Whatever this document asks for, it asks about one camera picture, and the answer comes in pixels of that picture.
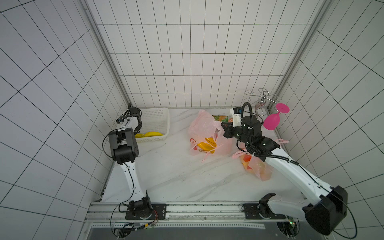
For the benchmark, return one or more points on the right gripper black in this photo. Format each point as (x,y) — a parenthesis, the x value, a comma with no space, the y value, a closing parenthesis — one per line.
(227,130)

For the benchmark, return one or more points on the pink plastic bag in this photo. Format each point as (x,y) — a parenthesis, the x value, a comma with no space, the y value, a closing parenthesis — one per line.
(261,170)
(204,126)

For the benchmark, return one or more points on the yellow banana bunch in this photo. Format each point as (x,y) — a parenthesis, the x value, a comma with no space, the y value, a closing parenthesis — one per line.
(208,146)
(245,160)

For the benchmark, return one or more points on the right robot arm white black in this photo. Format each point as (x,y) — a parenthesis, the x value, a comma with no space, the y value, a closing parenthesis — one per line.
(322,206)

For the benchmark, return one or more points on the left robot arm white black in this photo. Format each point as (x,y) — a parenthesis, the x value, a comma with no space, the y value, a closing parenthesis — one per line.
(124,150)

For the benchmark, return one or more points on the green snack packet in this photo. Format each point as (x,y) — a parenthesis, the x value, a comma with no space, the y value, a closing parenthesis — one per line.
(221,118)

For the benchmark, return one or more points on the white plastic basket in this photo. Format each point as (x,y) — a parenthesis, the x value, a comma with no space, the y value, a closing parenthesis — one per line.
(153,120)

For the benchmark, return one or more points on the magenta plastic wine glass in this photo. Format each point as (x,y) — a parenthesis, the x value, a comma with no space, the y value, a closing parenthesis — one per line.
(273,120)

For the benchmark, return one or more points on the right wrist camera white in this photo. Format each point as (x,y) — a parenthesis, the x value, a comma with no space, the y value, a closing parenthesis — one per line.
(236,116)

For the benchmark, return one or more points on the chrome wire glass rack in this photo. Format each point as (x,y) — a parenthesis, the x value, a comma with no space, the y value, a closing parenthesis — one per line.
(260,100)

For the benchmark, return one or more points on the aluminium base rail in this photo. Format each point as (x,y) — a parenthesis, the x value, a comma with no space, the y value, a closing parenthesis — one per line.
(184,214)

